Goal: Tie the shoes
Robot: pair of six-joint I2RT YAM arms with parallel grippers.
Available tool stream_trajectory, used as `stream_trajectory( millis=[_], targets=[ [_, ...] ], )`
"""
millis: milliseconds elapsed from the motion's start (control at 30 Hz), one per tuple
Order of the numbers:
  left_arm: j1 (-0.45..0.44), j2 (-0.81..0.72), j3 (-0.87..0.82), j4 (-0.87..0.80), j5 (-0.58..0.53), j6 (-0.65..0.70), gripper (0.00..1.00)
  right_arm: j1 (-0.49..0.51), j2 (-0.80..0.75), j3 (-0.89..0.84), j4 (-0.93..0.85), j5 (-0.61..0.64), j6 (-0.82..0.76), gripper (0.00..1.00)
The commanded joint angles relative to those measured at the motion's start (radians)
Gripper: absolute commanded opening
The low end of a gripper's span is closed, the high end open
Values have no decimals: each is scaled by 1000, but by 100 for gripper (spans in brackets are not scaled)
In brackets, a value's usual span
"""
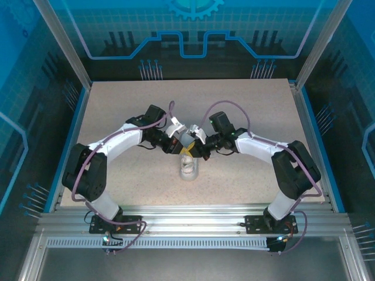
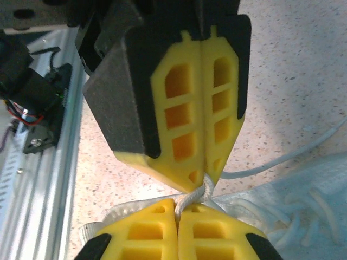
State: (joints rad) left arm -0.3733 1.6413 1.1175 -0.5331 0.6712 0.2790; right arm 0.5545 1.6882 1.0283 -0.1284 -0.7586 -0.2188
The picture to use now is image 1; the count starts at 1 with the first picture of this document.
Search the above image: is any white shoelace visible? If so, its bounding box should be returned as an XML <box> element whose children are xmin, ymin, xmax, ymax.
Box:
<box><xmin>181</xmin><ymin>156</ymin><xmax>195</xmax><ymax>174</ymax></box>

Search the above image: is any white sneaker shoe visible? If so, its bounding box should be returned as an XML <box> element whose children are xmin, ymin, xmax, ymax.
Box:
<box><xmin>178</xmin><ymin>131</ymin><xmax>199</xmax><ymax>181</ymax></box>

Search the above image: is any blue table edge trim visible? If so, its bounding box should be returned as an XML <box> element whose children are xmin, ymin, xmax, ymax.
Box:
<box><xmin>43</xmin><ymin>87</ymin><xmax>90</xmax><ymax>214</ymax></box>
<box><xmin>301</xmin><ymin>87</ymin><xmax>346</xmax><ymax>213</ymax></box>

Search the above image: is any grey metal panel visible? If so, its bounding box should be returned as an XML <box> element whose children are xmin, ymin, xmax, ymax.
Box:
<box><xmin>37</xmin><ymin>247</ymin><xmax>352</xmax><ymax>281</ymax></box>

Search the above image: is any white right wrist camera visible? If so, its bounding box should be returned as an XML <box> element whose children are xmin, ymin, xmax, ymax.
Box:
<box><xmin>189</xmin><ymin>124</ymin><xmax>208</xmax><ymax>142</ymax></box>

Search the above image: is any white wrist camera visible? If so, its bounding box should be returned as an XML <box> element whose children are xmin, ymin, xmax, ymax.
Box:
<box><xmin>189</xmin><ymin>124</ymin><xmax>208</xmax><ymax>142</ymax></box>
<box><xmin>165</xmin><ymin>116</ymin><xmax>186</xmax><ymax>138</ymax></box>

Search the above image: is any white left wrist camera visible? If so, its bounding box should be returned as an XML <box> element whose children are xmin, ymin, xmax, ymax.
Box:
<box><xmin>165</xmin><ymin>116</ymin><xmax>186</xmax><ymax>138</ymax></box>

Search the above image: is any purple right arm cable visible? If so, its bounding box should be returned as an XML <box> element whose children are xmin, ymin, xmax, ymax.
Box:
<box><xmin>201</xmin><ymin>100</ymin><xmax>323</xmax><ymax>255</ymax></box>

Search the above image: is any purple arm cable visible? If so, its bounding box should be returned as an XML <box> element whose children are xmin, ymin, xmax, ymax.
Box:
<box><xmin>71</xmin><ymin>100</ymin><xmax>176</xmax><ymax>255</ymax></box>
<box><xmin>201</xmin><ymin>100</ymin><xmax>323</xmax><ymax>255</ymax></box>

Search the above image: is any aluminium mounting rail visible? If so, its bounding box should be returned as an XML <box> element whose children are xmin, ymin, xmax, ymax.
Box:
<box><xmin>35</xmin><ymin>204</ymin><xmax>352</xmax><ymax>238</ymax></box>

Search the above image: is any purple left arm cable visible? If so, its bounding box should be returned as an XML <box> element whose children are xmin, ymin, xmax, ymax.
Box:
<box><xmin>71</xmin><ymin>100</ymin><xmax>176</xmax><ymax>255</ymax></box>

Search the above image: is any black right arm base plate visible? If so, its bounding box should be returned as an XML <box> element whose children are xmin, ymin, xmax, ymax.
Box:
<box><xmin>244</xmin><ymin>214</ymin><xmax>299</xmax><ymax>235</ymax></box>

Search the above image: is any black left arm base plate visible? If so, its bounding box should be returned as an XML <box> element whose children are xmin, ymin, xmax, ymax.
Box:
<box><xmin>89</xmin><ymin>214</ymin><xmax>144</xmax><ymax>235</ymax></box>

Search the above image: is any slotted white cable duct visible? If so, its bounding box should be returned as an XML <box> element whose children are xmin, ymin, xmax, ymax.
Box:
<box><xmin>45</xmin><ymin>236</ymin><xmax>272</xmax><ymax>250</ymax></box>

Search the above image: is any aluminium side rail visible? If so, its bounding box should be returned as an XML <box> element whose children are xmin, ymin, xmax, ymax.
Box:
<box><xmin>288</xmin><ymin>80</ymin><xmax>336</xmax><ymax>213</ymax></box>

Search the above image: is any aluminium frame post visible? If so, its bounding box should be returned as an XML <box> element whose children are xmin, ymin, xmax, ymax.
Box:
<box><xmin>295</xmin><ymin>0</ymin><xmax>354</xmax><ymax>90</ymax></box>
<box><xmin>32</xmin><ymin>0</ymin><xmax>93</xmax><ymax>90</ymax></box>

